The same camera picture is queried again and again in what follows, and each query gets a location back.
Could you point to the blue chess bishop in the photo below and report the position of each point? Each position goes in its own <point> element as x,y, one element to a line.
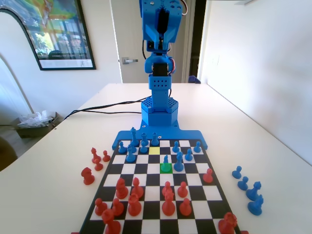
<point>166,167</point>
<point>178,164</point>

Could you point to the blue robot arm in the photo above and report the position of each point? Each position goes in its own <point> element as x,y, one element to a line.
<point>159,102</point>

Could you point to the blue chess rook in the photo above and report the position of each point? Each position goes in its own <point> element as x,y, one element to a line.
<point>144,139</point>
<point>154,140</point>

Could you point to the blue chess king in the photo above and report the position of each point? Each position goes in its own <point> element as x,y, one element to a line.
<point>133,137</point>

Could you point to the blue chess pawn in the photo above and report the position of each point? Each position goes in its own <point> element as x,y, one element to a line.
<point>197,148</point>
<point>175,148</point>
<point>237,173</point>
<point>121,148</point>
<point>243,184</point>
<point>188,156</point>
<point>142,149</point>

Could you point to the red chess pawn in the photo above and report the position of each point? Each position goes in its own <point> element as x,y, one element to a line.
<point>182,191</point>
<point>167,186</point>
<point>98,166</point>
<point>208,176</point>
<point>117,208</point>
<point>105,157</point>
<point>100,208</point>
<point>185,208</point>

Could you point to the captured red chess pieces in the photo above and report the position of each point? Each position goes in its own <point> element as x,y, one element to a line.
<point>87,176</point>

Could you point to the red chess queen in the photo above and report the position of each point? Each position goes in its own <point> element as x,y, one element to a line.
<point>168,207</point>

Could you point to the red chess rook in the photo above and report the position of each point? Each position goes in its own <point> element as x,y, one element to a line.
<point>227,224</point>
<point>134,207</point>
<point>111,224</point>

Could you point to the captured blue chess pieces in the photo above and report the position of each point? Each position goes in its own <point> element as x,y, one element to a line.
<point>255,207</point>

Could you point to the white door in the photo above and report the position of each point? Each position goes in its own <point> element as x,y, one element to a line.
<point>126,29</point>

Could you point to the blue table clamp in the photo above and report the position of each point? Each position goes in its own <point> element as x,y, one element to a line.
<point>194,79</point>

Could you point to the black framed poster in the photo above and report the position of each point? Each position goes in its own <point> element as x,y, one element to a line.
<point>63,36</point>

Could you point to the white arched panel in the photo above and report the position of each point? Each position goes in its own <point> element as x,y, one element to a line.
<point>9,48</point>

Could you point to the clear plastic wrap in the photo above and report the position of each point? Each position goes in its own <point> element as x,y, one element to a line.
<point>36,119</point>

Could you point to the black white chessboard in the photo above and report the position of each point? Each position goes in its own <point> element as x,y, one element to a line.
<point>153,180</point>

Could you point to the cardboard box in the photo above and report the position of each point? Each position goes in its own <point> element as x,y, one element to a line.
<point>31,130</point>

